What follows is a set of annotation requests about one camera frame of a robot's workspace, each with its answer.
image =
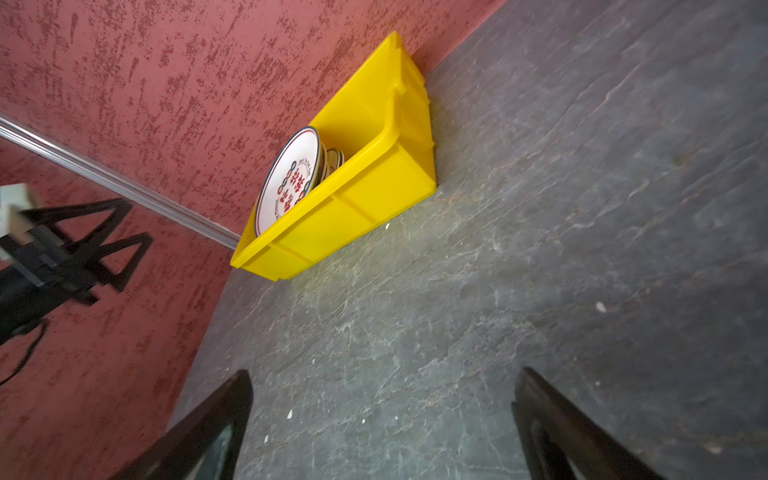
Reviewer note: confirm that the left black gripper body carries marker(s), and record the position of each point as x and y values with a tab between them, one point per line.
38	281

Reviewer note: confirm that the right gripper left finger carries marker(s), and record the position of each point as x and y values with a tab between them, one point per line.
203	445

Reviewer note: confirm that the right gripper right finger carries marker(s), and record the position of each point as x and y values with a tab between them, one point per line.
560	442

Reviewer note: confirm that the white plate red characters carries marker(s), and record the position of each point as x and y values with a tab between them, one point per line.
295	172

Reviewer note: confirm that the small teal patterned plate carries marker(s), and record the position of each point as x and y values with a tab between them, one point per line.
334	159

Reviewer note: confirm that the yellow plastic bin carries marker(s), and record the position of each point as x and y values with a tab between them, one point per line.
380	120

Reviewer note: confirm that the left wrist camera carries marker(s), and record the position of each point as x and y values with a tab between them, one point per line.
16	198

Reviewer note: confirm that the left aluminium corner post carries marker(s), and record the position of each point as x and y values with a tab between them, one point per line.
117	183

